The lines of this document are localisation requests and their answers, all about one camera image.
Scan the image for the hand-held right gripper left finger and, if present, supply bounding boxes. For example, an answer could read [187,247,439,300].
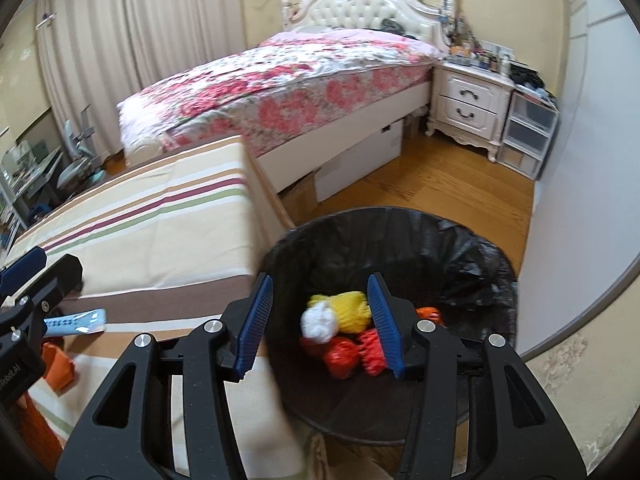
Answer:
[55,272,275,480]

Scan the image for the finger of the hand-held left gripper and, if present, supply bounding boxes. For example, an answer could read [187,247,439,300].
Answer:
[0,247,48,291]
[9,254,83,342]

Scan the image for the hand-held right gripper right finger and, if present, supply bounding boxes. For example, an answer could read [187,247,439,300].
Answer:
[366,272,586,480]

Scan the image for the orange foam net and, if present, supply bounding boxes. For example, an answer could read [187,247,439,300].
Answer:
[357,329,388,378]

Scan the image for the yellow foam net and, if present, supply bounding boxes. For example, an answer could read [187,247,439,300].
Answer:
[307,291,373,335]

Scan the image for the orange plastic bag ball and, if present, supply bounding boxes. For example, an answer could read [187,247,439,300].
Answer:
[415,306,446,328]
[322,337,362,380]

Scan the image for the blue labelled marker pen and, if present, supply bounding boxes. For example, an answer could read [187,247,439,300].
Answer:
[44,308,107,337]

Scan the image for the white paper ball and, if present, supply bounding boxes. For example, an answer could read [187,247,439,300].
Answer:
[300,305,341,345]

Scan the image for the black lined trash bin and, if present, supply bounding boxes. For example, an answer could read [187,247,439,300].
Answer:
[262,206,519,448]

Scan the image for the orange clothing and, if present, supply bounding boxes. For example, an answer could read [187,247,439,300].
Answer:
[15,390,68,461]

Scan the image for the grey desk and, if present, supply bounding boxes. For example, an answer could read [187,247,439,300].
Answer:
[0,147,63,231]

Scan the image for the striped tablecloth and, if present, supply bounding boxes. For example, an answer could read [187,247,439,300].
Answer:
[0,137,321,480]

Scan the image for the grey desk chair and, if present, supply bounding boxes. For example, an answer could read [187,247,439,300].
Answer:
[55,119,106,196]

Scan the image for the light wooden table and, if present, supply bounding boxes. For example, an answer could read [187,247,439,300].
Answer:
[242,152,298,241]

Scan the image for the white storage box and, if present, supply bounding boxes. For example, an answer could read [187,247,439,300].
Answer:
[314,119,405,203]

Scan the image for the white nightstand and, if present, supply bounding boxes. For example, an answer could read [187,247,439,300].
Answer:
[425,60,516,163]

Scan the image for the plastic drawer unit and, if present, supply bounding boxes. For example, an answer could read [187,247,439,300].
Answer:
[497,91,560,181]

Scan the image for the floral blanket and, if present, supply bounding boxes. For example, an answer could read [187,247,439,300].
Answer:
[117,27,446,158]

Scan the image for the beige curtains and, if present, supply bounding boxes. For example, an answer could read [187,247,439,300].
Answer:
[32,0,248,161]

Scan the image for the dark clutter pile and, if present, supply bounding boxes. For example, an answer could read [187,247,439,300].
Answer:
[510,62,556,101]

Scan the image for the cluster of small bottles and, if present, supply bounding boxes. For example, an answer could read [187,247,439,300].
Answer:
[442,7,516,73]

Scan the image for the white bed with tufted headboard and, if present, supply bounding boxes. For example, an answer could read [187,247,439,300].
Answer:
[117,0,451,196]

